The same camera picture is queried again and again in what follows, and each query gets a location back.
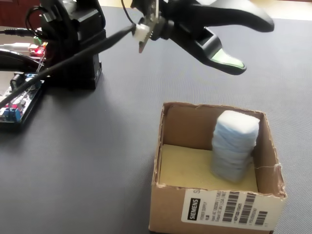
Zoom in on electronics circuit board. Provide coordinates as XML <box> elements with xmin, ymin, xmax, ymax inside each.
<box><xmin>0</xmin><ymin>72</ymin><xmax>49</xmax><ymax>132</ymax></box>

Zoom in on light blue yarn-wrapped block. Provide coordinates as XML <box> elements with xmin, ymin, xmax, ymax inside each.
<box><xmin>211</xmin><ymin>110</ymin><xmax>259</xmax><ymax>183</ymax></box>

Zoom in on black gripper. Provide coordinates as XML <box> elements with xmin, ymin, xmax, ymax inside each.
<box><xmin>150</xmin><ymin>0</ymin><xmax>275</xmax><ymax>76</ymax></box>

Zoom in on blue controller circuit board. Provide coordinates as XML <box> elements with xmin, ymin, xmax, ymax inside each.
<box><xmin>0</xmin><ymin>73</ymin><xmax>44</xmax><ymax>122</ymax></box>

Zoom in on black curved band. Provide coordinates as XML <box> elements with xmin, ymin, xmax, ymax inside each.
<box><xmin>0</xmin><ymin>48</ymin><xmax>41</xmax><ymax>72</ymax></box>

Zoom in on black barrel plug cable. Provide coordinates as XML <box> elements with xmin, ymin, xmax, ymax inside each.
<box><xmin>0</xmin><ymin>27</ymin><xmax>41</xmax><ymax>38</ymax></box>

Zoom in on reddish brown wooden cabinet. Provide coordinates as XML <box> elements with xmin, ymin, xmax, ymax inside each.
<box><xmin>0</xmin><ymin>0</ymin><xmax>42</xmax><ymax>27</ymax></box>

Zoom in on yellow foam sheet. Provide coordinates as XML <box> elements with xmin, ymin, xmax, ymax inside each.
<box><xmin>158</xmin><ymin>143</ymin><xmax>259</xmax><ymax>193</ymax></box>

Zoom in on gripper camera circuit board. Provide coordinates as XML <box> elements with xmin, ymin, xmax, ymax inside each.
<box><xmin>133</xmin><ymin>0</ymin><xmax>160</xmax><ymax>54</ymax></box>

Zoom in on brown cardboard box with label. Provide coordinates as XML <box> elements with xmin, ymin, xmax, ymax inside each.
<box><xmin>148</xmin><ymin>101</ymin><xmax>288</xmax><ymax>234</ymax></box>

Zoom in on small red-lit circuit board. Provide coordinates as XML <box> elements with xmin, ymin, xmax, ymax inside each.
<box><xmin>28</xmin><ymin>41</ymin><xmax>48</xmax><ymax>59</ymax></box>

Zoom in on thin black wires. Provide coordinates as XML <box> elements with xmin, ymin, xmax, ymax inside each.
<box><xmin>121</xmin><ymin>0</ymin><xmax>137</xmax><ymax>26</ymax></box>

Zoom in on thick black sleeved cable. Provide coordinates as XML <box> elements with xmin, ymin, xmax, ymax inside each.
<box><xmin>0</xmin><ymin>24</ymin><xmax>137</xmax><ymax>107</ymax></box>

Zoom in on white plug cable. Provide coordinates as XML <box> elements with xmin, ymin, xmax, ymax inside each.
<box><xmin>0</xmin><ymin>42</ymin><xmax>33</xmax><ymax>51</ymax></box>

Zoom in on dark textured table mat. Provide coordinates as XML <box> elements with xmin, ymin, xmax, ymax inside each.
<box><xmin>0</xmin><ymin>4</ymin><xmax>312</xmax><ymax>234</ymax></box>

